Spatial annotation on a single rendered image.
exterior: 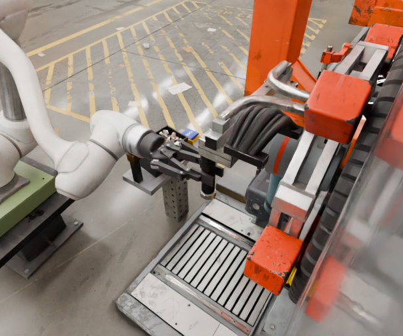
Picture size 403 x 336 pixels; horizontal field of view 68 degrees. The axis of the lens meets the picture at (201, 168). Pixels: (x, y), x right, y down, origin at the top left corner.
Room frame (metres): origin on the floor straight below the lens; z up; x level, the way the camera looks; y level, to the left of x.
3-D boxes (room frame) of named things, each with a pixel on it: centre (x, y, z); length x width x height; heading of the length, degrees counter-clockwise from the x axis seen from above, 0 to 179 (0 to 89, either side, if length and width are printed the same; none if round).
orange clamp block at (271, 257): (0.30, -0.13, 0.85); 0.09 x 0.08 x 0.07; 146
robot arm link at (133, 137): (0.68, 0.17, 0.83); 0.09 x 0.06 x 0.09; 146
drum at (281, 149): (0.60, -0.25, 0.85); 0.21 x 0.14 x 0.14; 56
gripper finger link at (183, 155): (0.62, 0.05, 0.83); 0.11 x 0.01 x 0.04; 67
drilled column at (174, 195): (1.08, 0.14, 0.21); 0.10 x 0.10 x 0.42; 56
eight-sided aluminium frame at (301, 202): (0.56, -0.31, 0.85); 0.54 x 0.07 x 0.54; 146
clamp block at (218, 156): (0.53, -0.04, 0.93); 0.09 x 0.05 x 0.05; 56
